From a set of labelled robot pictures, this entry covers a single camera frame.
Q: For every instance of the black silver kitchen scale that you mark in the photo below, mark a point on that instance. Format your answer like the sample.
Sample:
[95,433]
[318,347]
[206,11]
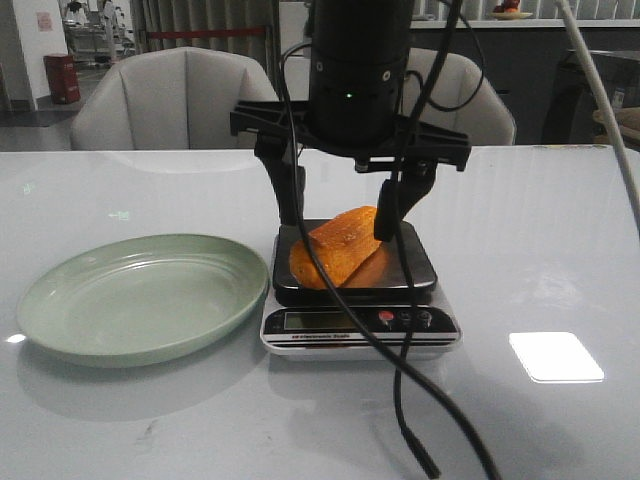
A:
[304,324]

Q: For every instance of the left grey upholstered chair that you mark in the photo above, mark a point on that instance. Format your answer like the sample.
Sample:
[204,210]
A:
[173,99]

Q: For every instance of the fruit bowl on counter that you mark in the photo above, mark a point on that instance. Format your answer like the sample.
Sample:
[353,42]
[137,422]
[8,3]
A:
[509,10]

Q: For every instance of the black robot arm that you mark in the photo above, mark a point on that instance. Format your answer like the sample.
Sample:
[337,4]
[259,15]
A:
[359,55]

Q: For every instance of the dark grey counter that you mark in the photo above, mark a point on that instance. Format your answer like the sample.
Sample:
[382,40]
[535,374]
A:
[521,58]

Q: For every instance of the right grey upholstered chair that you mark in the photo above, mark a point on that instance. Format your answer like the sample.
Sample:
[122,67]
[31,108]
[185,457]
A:
[463,102]

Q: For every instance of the tan cushion at right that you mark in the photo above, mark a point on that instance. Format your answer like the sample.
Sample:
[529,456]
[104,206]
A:
[629,125]

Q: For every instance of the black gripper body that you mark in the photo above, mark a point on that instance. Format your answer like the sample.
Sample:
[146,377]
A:
[352,111]

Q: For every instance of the pale green round plate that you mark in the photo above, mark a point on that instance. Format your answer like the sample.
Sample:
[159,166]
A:
[143,301]

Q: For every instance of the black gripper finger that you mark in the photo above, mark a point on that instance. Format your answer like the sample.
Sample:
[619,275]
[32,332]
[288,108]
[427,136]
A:
[288,184]
[399,194]

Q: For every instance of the red barrier tape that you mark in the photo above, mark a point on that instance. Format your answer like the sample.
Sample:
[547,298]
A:
[207,34]

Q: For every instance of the grey upholstered chair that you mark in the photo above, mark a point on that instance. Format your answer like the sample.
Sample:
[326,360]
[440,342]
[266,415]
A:
[173,99]
[463,102]

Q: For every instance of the pink wall notice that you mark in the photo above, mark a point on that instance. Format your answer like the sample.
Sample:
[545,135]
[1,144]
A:
[44,21]

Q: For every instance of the dark appliance at right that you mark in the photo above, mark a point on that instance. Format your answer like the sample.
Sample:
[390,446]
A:
[569,118]

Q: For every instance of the red bin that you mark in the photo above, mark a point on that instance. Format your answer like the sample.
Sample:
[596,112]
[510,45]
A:
[62,78]

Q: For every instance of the orange corn cob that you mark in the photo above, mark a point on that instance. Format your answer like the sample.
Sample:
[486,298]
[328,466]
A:
[347,249]

